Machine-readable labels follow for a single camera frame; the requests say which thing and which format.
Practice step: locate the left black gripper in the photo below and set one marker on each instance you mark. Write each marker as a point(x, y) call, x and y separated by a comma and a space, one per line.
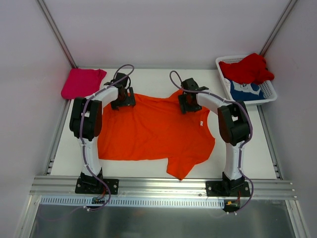
point(124, 102)

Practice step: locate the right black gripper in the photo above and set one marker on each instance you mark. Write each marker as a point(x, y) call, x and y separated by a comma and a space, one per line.
point(188, 106)

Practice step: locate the orange t shirt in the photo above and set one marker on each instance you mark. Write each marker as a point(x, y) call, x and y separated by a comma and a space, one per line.
point(153, 129)

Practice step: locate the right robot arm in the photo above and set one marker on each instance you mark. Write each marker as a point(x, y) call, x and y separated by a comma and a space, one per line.
point(234, 124)

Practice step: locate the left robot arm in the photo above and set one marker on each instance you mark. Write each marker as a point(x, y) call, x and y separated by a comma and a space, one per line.
point(86, 122)

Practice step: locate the folded pink t shirt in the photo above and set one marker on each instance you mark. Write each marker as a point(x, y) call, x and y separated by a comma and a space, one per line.
point(82, 83)

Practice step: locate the blue white t shirt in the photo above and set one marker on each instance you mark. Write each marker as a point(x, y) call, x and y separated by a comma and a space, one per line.
point(244, 92)

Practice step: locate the red t shirt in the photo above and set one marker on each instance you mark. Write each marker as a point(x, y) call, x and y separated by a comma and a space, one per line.
point(251, 69)

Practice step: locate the white plastic basket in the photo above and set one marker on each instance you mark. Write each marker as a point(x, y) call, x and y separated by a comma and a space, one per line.
point(266, 88)

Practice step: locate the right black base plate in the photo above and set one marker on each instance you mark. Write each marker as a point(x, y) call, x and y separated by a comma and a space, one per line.
point(218, 188)

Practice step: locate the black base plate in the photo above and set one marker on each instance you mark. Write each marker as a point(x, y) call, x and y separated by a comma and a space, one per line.
point(218, 188)
point(111, 186)

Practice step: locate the aluminium mounting rail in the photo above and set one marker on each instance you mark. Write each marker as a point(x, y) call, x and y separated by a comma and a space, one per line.
point(164, 187)

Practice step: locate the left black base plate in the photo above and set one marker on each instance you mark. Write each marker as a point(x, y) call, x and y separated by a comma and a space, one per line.
point(111, 186)

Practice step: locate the white slotted cable duct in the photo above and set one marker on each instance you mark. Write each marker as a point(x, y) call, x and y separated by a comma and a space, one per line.
point(133, 202)

